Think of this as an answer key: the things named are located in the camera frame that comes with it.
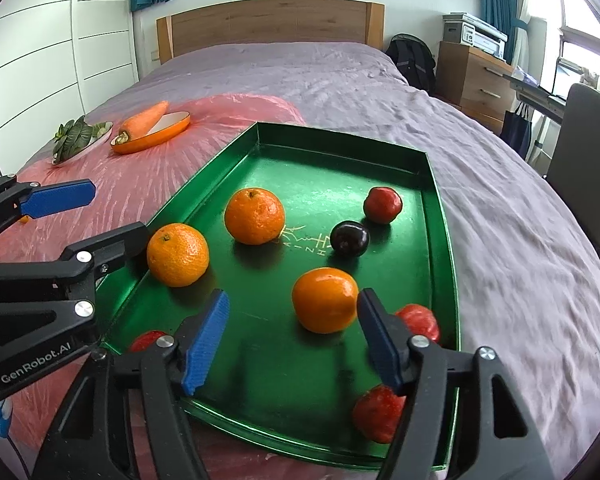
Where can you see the white plate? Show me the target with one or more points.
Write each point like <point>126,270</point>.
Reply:
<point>82,154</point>

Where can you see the pink plastic sheet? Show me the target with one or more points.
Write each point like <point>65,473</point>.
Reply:
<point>130,185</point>

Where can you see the dark plum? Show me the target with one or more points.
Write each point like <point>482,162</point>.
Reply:
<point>350,238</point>

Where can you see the carrot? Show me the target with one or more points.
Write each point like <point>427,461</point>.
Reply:
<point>142,120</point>

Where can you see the orange oval dish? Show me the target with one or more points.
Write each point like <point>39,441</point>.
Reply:
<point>147,145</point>

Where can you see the grey chair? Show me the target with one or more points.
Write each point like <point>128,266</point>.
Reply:
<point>584,160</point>

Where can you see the laptop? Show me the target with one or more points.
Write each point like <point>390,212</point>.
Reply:
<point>567,80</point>

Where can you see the navy bag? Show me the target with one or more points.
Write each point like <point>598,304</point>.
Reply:
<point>515,132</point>

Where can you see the small red apple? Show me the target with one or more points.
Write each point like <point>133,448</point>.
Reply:
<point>382,204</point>
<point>377,415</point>
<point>422,321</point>
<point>147,342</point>

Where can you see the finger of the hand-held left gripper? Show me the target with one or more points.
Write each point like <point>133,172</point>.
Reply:
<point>60,197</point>
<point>120,247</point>

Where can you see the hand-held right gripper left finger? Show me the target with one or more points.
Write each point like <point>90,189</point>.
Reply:
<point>207,345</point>

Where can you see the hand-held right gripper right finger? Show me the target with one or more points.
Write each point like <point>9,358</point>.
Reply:
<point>379,340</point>

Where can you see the white wardrobe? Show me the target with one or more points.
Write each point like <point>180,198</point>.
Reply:
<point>55,35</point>

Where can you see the wooden headboard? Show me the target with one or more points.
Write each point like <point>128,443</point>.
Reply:
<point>270,25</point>

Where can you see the white printer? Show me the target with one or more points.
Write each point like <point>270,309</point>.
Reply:
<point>487,40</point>

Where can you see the window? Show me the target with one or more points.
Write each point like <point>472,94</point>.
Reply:
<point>579,10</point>

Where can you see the bok choy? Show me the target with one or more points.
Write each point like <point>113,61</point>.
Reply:
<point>77,135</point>

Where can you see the black backpack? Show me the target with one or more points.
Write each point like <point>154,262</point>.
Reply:
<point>412,62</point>

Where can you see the glass desk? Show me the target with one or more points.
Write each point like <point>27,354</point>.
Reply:
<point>534,95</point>

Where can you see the wooden dresser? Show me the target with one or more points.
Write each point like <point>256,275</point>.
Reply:
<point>472,80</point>

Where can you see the green tray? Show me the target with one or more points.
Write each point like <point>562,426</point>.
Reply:
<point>280,370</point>

